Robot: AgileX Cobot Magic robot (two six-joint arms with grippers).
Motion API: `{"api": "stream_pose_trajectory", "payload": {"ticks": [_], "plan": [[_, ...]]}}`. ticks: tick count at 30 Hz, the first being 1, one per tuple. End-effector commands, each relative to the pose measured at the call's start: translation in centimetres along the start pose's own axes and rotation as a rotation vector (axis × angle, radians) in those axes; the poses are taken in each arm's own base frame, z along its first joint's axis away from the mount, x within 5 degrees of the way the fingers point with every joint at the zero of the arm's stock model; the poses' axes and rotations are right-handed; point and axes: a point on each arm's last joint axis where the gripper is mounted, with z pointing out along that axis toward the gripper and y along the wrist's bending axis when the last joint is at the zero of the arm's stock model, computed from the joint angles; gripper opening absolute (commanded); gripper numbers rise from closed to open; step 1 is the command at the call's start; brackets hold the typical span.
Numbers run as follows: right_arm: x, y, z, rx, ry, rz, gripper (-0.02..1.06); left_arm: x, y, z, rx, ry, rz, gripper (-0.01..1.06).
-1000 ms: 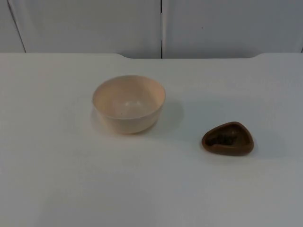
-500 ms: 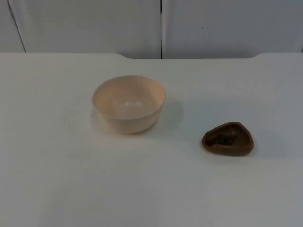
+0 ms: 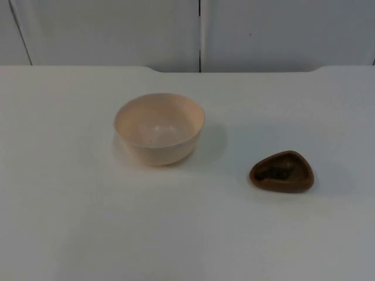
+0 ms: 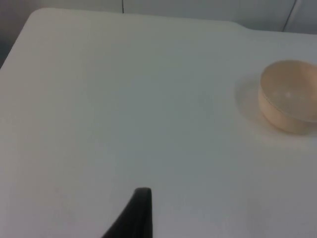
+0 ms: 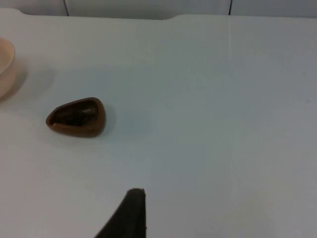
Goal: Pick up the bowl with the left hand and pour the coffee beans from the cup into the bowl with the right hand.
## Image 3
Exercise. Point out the coffee beans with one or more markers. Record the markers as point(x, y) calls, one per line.
point(277, 173)

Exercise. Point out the pale wooden bowl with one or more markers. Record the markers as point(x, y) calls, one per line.
point(155, 152)

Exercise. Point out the dark brown wooden cup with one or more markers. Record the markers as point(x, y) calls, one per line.
point(282, 187)

